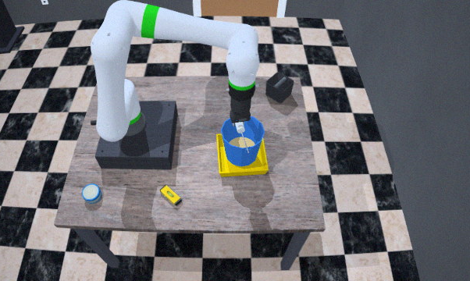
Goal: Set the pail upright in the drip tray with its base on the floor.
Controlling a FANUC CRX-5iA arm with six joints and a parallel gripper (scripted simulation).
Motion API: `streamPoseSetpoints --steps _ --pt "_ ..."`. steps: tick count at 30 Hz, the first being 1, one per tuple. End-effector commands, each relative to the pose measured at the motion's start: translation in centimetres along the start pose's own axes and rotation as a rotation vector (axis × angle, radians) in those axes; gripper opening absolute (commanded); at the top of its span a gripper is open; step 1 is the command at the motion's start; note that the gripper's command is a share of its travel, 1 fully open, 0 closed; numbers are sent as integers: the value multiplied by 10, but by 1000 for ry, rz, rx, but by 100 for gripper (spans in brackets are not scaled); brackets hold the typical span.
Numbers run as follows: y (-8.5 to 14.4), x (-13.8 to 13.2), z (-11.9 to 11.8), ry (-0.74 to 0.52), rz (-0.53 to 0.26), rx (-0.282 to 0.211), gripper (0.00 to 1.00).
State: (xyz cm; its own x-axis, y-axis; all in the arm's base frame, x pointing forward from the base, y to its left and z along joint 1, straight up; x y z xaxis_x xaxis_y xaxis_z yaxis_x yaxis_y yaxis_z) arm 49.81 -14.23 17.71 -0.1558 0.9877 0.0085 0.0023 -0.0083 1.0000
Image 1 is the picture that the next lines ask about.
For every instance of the yellow pocket level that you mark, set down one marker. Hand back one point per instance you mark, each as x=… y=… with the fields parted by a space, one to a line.
x=170 y=195

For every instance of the yellow tray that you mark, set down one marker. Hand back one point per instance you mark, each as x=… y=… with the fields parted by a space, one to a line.
x=226 y=168

